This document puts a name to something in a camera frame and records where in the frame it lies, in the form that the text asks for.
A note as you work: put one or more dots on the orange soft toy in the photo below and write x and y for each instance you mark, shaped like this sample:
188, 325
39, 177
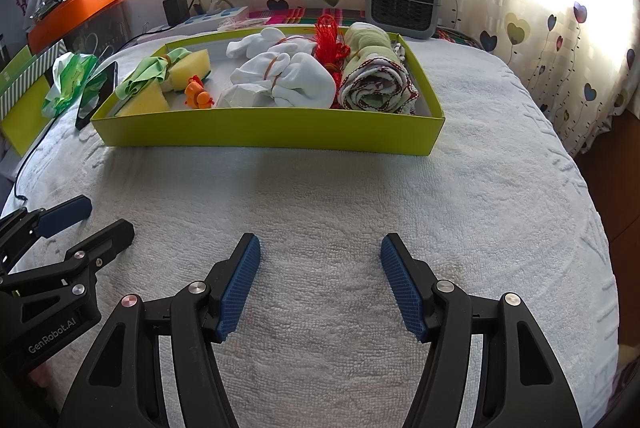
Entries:
195, 93

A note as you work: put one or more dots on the green cloth bundle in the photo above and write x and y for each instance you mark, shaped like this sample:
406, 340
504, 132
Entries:
145, 76

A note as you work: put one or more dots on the person's left hand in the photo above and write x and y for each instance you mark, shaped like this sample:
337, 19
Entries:
40, 375

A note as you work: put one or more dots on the orange tray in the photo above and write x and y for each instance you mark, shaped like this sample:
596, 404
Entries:
75, 6

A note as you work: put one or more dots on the dark glass case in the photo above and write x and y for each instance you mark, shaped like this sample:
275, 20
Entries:
100, 28

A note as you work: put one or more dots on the white power strip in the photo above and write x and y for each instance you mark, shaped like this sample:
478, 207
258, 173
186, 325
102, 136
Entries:
220, 14

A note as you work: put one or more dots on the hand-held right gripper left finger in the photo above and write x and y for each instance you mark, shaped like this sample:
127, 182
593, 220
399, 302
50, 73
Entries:
240, 288

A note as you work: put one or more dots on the yellow green-backed sponge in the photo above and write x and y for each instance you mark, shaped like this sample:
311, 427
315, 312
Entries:
197, 63
145, 101

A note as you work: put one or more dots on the black smartphone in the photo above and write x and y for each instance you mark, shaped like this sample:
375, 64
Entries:
95, 98

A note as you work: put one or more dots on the lime striped gift box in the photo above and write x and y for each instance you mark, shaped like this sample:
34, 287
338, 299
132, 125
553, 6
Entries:
25, 123

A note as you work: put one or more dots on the red tassel knot ornament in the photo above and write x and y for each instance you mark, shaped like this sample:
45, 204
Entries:
327, 41

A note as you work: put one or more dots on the white sock bundle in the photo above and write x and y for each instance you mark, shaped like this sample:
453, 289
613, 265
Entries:
250, 43
300, 78

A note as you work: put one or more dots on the green towel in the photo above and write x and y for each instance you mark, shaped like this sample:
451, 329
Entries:
370, 88

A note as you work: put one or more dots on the plaid cloth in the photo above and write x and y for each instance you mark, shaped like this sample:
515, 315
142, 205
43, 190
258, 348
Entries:
300, 14

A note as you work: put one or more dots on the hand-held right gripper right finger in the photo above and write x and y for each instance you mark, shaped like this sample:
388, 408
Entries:
405, 288

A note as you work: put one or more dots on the white tissue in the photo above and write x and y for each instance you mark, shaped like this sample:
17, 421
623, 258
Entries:
245, 97

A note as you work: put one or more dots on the green plastic bag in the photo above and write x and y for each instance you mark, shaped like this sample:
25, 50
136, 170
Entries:
72, 73

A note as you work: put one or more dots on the lime green shallow box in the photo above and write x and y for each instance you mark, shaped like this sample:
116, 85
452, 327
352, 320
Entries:
250, 133

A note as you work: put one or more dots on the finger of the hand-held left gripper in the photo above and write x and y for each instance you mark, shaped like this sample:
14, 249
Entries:
112, 235
65, 215

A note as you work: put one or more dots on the clear plastic packet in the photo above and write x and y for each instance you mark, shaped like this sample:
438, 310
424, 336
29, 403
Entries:
240, 25

